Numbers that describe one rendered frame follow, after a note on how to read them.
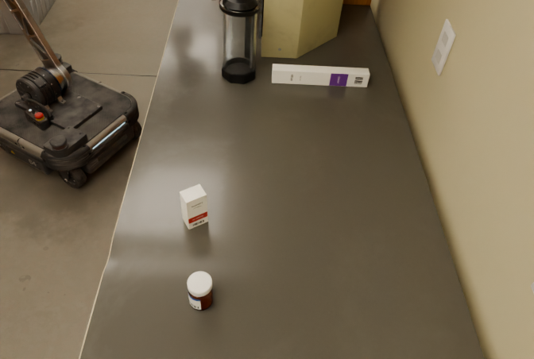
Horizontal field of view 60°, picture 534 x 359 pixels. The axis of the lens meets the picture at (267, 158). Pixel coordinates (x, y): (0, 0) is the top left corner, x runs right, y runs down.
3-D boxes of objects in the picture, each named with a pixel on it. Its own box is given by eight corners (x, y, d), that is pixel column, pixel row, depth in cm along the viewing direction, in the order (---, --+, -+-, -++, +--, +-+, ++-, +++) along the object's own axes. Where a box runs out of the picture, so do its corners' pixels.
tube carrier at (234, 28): (258, 61, 139) (262, -6, 123) (256, 83, 131) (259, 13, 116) (222, 59, 139) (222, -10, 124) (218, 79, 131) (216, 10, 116)
